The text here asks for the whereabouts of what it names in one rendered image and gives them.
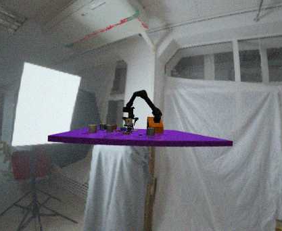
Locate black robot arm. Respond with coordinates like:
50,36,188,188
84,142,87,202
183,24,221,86
123,90,162,123

